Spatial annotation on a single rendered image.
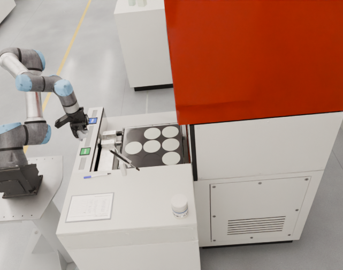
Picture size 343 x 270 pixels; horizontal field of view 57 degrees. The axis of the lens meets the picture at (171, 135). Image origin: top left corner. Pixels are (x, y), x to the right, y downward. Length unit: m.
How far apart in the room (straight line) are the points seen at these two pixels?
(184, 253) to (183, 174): 0.38
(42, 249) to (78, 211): 1.12
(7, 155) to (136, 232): 0.79
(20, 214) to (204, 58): 1.24
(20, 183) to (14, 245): 1.07
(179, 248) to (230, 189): 0.46
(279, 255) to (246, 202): 0.63
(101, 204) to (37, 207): 0.45
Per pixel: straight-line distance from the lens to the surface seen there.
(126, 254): 1.64
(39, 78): 1.59
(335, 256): 2.55
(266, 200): 1.96
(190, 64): 1.24
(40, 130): 1.88
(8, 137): 1.83
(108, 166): 1.80
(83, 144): 1.85
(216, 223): 2.09
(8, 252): 2.85
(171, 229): 1.44
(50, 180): 1.95
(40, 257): 2.68
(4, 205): 1.96
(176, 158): 1.73
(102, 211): 1.51
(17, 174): 1.81
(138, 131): 1.93
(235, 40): 1.22
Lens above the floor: 2.17
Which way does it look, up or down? 43 degrees down
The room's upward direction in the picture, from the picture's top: 8 degrees counter-clockwise
